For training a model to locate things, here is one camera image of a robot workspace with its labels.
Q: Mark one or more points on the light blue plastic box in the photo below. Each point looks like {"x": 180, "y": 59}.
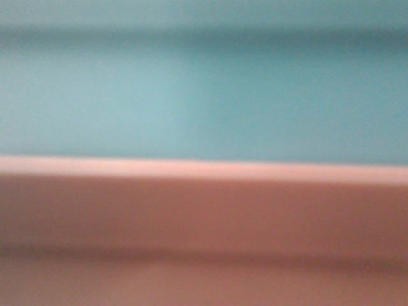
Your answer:
{"x": 287, "y": 81}

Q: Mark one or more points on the pink plastic box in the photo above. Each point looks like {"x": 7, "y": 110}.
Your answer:
{"x": 147, "y": 232}

